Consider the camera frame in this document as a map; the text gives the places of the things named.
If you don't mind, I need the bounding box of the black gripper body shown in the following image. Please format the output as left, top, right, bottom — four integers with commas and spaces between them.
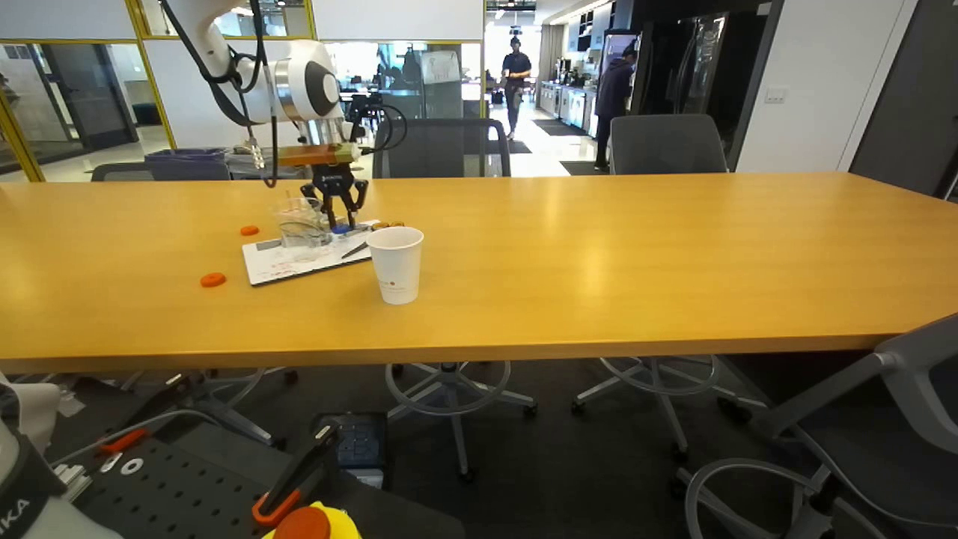
302, 161, 368, 201

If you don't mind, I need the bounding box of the white robot base segment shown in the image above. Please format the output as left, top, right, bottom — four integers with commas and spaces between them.
0, 372, 122, 539

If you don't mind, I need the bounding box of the clear plastic cup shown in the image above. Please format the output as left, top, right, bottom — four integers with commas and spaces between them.
275, 192, 332, 252

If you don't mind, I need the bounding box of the translucent white plastic cup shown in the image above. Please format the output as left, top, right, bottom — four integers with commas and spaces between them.
365, 224, 429, 308

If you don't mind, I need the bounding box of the dark blue upholstered seat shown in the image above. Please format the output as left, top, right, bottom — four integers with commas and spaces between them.
86, 146, 234, 185

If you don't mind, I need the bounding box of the dark blue box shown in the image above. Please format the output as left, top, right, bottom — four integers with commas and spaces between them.
321, 412, 393, 490

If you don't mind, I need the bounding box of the yellow red emergency stop button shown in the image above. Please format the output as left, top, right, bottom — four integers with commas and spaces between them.
264, 499, 365, 539

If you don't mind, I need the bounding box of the black perforated robot platform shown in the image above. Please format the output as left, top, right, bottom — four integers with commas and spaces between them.
55, 408, 466, 539

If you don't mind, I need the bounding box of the grey mesh office chair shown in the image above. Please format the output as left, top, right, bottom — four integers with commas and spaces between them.
683, 312, 958, 539

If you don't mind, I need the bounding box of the long black robot cable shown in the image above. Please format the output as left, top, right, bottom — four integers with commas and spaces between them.
160, 0, 282, 189

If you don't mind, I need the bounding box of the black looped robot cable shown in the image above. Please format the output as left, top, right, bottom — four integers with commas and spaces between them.
342, 92, 413, 152

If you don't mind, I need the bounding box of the chair base with foot ring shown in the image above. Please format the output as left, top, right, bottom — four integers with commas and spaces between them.
384, 358, 541, 484
568, 357, 772, 465

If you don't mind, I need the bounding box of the black clamp with orange handle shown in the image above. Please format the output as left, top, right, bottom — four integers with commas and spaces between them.
249, 421, 342, 532

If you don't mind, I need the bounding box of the small orange handled tool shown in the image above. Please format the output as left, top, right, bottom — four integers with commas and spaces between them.
92, 427, 154, 460

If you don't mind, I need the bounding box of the yellow metal post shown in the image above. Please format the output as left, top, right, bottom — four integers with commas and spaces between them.
0, 92, 49, 185

